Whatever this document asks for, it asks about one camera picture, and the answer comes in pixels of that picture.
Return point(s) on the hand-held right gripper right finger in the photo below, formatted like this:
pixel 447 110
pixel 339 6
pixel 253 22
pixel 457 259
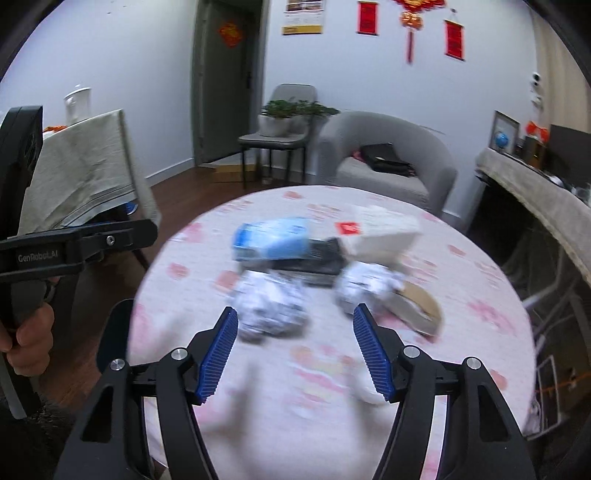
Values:
pixel 373 355

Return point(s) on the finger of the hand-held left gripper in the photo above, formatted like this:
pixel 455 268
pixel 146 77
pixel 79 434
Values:
pixel 120 239

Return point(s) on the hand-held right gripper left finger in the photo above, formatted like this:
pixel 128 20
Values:
pixel 217 355

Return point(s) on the clear plastic wrapper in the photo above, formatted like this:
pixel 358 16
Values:
pixel 369 391

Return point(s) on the brown tape roll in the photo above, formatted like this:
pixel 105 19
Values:
pixel 420 307

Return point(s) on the foil ball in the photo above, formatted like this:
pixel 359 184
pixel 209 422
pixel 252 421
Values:
pixel 270 302
pixel 367 286

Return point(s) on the black packet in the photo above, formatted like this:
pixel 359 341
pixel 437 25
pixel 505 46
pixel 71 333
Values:
pixel 314 265

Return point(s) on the white carton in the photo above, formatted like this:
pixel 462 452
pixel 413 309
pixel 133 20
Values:
pixel 383 233

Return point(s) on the blue tissue packet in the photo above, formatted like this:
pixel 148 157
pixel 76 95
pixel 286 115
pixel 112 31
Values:
pixel 272 237

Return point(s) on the person's left hand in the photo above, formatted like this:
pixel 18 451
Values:
pixel 32 346

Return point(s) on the table with beige tablecloth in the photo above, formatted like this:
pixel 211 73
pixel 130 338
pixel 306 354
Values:
pixel 83 170

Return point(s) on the round table, pink tablecloth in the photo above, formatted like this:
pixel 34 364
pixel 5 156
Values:
pixel 286 397

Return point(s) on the small red paper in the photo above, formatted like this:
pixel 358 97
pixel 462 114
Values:
pixel 347 228

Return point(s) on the flat cardboard piece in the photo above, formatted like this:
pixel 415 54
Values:
pixel 233 168

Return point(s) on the white jug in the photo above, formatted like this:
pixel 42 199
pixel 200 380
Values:
pixel 78 105

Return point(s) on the grey door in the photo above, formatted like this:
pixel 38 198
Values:
pixel 226 92

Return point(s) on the grey dining chair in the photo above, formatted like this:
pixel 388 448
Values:
pixel 277 141

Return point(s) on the person's dark clothing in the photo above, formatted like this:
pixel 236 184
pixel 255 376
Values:
pixel 27 443

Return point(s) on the potted plant white pot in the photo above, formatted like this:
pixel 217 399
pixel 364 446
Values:
pixel 276 122

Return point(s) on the black handbag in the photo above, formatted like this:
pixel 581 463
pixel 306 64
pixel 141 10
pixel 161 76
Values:
pixel 385 159

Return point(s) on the pink cloth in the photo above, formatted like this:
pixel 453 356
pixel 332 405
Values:
pixel 356 156

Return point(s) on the grey armchair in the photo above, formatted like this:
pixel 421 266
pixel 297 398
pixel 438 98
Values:
pixel 425 147

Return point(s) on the desk with beige cloth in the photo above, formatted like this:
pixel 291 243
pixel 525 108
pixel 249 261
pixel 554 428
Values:
pixel 531 189

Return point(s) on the potted plant glass pot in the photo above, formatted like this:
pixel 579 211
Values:
pixel 314 113

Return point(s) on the red diamond door sticker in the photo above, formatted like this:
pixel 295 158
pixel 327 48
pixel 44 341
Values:
pixel 230 33

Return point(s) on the red desk ornament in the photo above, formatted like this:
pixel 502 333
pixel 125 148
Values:
pixel 538 131

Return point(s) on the black monitor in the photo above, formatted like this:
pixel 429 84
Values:
pixel 570 152

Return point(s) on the beige curtain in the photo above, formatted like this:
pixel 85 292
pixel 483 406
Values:
pixel 561 92

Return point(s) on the red knot ornament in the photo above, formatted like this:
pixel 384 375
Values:
pixel 410 21

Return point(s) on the picture frame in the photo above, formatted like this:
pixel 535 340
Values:
pixel 503 122

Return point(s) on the wall calendar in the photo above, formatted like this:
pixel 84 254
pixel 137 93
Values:
pixel 303 18

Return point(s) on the white security camera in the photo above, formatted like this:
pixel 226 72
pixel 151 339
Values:
pixel 535 85

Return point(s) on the red wall scroll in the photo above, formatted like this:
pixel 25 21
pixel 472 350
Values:
pixel 455 39
pixel 367 17

